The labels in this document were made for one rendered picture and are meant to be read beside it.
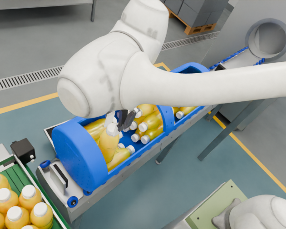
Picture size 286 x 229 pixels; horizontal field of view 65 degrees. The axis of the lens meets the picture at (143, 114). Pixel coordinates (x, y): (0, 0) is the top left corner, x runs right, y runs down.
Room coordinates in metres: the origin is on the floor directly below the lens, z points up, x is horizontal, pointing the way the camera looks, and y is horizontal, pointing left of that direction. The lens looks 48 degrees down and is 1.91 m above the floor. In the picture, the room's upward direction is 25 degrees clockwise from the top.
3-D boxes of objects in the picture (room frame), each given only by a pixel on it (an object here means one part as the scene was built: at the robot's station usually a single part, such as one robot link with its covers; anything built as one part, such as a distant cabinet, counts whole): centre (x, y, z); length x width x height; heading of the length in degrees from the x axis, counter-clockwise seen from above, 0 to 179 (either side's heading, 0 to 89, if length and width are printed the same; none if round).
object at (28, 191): (0.21, 0.24, 1.10); 0.04 x 0.04 x 0.02
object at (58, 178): (0.32, 0.20, 0.99); 0.10 x 0.02 x 0.12; 63
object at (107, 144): (0.45, 0.07, 1.18); 0.07 x 0.07 x 0.19
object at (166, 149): (1.23, -0.34, 0.31); 0.06 x 0.06 x 0.63; 63
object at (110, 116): (0.46, 0.10, 1.32); 0.03 x 0.01 x 0.07; 153
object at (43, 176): (1.26, -0.27, 0.79); 2.17 x 0.29 x 0.34; 153
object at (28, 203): (0.21, 0.24, 1.00); 0.07 x 0.07 x 0.19
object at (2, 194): (0.17, 0.30, 1.10); 0.04 x 0.04 x 0.02
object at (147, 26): (0.43, 0.08, 1.65); 0.13 x 0.11 x 0.16; 172
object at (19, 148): (0.37, 0.40, 0.95); 0.10 x 0.07 x 0.10; 63
